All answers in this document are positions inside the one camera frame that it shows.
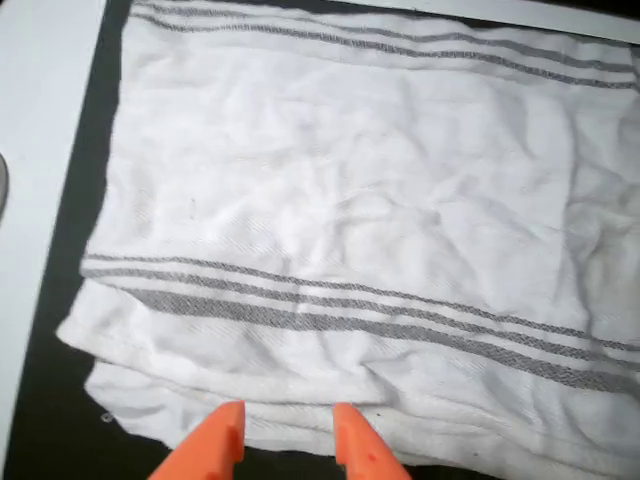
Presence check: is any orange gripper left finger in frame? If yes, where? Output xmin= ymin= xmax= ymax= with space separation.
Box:
xmin=148 ymin=399 xmax=247 ymax=480

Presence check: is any dark desk mat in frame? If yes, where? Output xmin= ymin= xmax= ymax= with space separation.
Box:
xmin=0 ymin=0 xmax=640 ymax=480

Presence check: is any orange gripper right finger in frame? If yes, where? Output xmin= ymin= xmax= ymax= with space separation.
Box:
xmin=331 ymin=402 xmax=412 ymax=480

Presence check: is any white grey-striped towel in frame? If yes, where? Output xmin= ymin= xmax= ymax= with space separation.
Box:
xmin=54 ymin=0 xmax=640 ymax=474

